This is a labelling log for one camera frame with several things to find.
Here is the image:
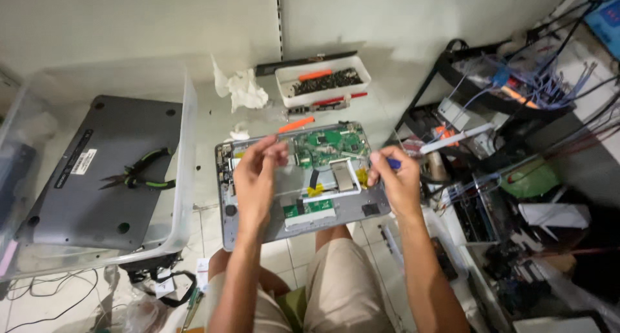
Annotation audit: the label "person's right hand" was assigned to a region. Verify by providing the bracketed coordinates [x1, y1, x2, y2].
[367, 145, 423, 218]

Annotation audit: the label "person's left hand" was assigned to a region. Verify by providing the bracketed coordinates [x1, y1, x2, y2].
[233, 134, 290, 221]

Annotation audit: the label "blue handled screwdriver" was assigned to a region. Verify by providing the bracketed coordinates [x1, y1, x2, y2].
[340, 151, 403, 171]

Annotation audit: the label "small crumpled white tissue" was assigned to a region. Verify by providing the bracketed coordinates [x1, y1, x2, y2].
[225, 122, 251, 141]

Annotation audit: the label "opened grey laptop chassis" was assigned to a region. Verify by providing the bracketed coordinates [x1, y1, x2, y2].
[215, 121, 392, 252]

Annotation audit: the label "small green circuit board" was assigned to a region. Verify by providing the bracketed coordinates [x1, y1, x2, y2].
[283, 199, 335, 219]

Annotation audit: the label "white plastic stick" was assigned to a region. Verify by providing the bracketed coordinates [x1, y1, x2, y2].
[418, 123, 496, 155]

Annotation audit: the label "orange pry tool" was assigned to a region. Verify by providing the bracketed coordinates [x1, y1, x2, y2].
[278, 116, 316, 134]

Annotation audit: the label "clear plastic storage bin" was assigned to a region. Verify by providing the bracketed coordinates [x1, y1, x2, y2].
[0, 66, 198, 281]

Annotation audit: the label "large green circuit board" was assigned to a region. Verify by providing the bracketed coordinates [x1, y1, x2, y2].
[293, 126, 372, 169]

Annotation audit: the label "person's right leg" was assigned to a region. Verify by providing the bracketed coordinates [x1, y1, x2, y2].
[315, 224, 353, 252]

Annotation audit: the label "person's leg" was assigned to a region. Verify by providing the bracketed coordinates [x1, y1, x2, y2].
[315, 224, 353, 252]
[208, 248, 291, 297]

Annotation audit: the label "person's left leg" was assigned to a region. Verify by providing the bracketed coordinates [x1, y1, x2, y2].
[208, 248, 291, 297]

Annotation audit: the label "large crumpled white tissue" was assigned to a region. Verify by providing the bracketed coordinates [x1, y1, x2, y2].
[211, 55, 269, 114]

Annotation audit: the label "white plastic tray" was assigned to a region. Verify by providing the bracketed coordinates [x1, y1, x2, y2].
[274, 55, 372, 109]

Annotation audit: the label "black and silver tool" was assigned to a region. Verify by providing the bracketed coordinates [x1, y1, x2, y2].
[285, 99, 350, 117]

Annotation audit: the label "white paper slip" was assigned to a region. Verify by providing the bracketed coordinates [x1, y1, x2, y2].
[195, 257, 211, 293]

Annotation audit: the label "green and black pliers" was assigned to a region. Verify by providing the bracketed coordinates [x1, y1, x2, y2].
[99, 147, 177, 191]

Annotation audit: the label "long black bar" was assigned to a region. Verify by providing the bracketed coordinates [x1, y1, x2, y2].
[255, 50, 358, 77]

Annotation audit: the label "beige shorts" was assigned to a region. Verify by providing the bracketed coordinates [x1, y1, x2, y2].
[207, 237, 395, 333]

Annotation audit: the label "short orange tool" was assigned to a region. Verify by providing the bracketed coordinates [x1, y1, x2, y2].
[297, 69, 334, 82]

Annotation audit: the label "pile of black screws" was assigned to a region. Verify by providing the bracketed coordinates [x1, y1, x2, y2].
[293, 68, 363, 97]

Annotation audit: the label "green stool seat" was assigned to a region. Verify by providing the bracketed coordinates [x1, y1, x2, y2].
[275, 286, 309, 333]

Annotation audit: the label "heap of electronic parts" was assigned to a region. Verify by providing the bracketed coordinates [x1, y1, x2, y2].
[378, 144, 620, 333]

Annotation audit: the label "grey laptop bottom cover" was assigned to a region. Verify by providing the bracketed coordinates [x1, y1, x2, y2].
[15, 95, 184, 251]

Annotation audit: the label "clear plastic bag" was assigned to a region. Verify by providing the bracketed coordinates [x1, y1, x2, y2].
[94, 265, 170, 333]

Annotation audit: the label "blue electronic device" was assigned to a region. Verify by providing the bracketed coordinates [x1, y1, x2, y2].
[583, 0, 620, 61]

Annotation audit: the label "white rectangular frame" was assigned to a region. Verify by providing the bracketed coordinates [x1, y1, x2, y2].
[314, 158, 362, 203]

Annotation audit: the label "red handled screwdriver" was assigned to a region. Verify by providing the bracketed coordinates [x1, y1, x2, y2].
[312, 91, 368, 106]

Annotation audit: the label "black wire rack with cables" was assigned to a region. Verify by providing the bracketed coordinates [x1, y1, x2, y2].
[393, 13, 620, 169]

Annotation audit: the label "green handled screwdriver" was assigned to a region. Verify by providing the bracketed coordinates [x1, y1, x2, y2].
[179, 287, 205, 333]

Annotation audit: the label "black floor cable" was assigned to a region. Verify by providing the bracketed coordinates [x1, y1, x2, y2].
[0, 268, 100, 333]

